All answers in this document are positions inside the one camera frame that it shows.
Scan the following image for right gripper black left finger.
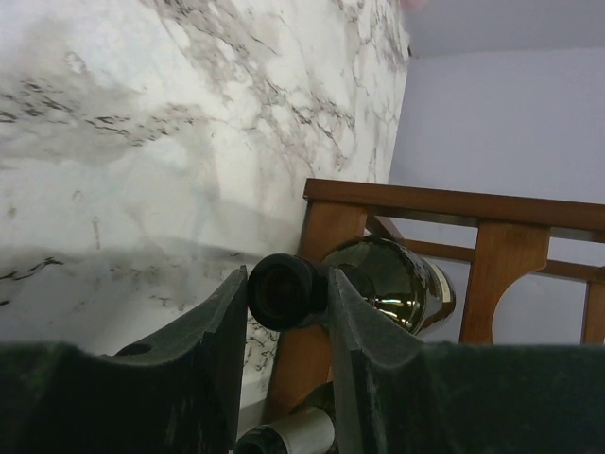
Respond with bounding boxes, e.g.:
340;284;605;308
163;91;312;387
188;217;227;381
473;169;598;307
1;268;248;453

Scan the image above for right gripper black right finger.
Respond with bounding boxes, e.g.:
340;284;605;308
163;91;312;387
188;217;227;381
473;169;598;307
328;270;604;453

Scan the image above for green wine bottle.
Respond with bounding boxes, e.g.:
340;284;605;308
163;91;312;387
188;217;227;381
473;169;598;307
233;381;338;454

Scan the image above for green bottle white label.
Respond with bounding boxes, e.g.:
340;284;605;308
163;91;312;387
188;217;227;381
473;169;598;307
248;236;456;334

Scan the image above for brown wooden wine rack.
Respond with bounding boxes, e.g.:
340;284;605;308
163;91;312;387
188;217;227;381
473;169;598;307
262;178;605;422

